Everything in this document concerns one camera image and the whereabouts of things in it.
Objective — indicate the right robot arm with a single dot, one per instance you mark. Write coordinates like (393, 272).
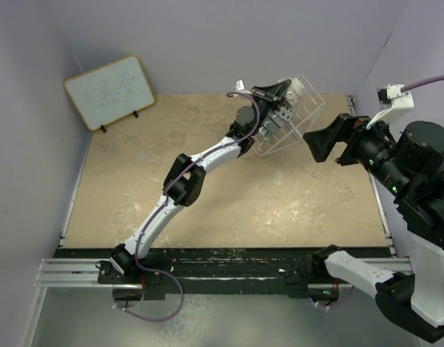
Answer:
(412, 170)

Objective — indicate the white wire dish rack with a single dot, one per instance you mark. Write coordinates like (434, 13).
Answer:
(296, 116)

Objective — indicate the blue floral pattern bowl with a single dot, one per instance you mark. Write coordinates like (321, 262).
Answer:
(287, 113)

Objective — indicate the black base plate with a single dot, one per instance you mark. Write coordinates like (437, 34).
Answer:
(215, 271)

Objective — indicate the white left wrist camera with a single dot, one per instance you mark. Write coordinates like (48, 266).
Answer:
(240, 87)

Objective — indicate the aluminium frame rail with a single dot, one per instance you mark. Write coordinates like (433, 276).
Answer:
(69, 273)

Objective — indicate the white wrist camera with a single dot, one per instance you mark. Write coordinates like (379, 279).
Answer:
(395, 103)
(240, 87)

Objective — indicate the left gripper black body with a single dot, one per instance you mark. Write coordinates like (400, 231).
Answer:
(265, 105)

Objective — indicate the green leaf pattern bowl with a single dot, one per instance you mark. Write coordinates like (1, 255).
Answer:
(264, 139)

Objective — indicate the small whiteboard yellow frame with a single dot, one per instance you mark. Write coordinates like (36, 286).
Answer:
(111, 92)

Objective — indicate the grey dotted red-rim bowl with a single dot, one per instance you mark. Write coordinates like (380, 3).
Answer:
(266, 132)

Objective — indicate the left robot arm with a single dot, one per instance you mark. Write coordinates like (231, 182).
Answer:
(184, 182)

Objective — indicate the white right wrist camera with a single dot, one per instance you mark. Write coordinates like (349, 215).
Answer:
(395, 103)

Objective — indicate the brown wheel pattern bowl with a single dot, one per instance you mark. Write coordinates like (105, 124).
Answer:
(295, 91)

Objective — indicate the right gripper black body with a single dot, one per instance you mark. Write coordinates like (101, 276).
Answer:
(359, 141)

